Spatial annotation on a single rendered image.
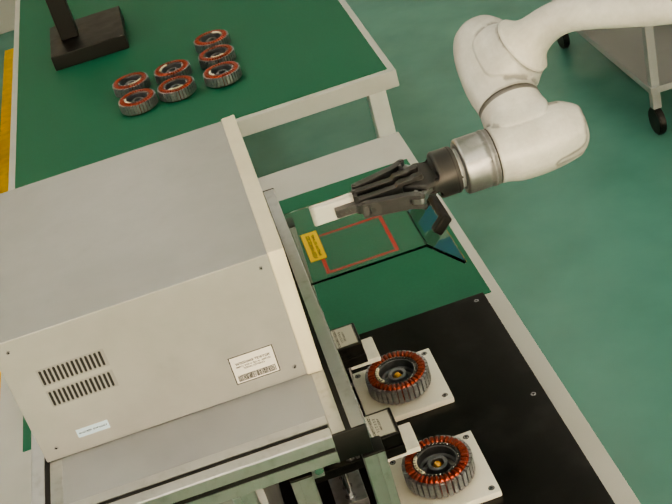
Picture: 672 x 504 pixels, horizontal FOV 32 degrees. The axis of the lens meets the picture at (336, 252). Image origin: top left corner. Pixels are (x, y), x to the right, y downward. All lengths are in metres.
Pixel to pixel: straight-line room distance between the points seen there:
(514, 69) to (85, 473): 0.88
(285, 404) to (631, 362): 1.80
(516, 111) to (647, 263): 1.81
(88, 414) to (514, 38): 0.86
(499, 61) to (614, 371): 1.51
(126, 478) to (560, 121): 0.83
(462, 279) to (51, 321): 1.04
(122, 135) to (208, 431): 1.88
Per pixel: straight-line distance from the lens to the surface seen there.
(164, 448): 1.59
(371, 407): 2.06
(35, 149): 3.50
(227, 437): 1.57
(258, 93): 3.36
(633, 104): 4.45
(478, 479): 1.88
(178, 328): 1.55
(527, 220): 3.88
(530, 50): 1.89
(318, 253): 1.95
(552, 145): 1.83
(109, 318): 1.53
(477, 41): 1.91
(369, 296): 2.38
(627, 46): 4.46
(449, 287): 2.34
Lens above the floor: 2.09
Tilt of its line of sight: 32 degrees down
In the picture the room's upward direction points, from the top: 16 degrees counter-clockwise
